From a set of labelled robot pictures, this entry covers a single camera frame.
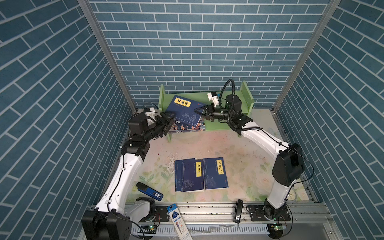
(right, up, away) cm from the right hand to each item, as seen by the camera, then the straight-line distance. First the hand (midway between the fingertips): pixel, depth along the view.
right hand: (193, 110), depth 73 cm
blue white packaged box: (-7, -53, -3) cm, 54 cm away
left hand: (-8, -4, -2) cm, 9 cm away
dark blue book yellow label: (-1, -37, +13) cm, 39 cm away
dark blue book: (-5, +1, +3) cm, 6 cm away
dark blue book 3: (+12, -36, +15) cm, 41 cm away
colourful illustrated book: (-9, -9, +19) cm, 23 cm away
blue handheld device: (-23, -43, +5) cm, 49 cm away
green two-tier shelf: (-16, -15, +21) cm, 30 cm away
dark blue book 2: (-10, -37, +14) cm, 41 cm away
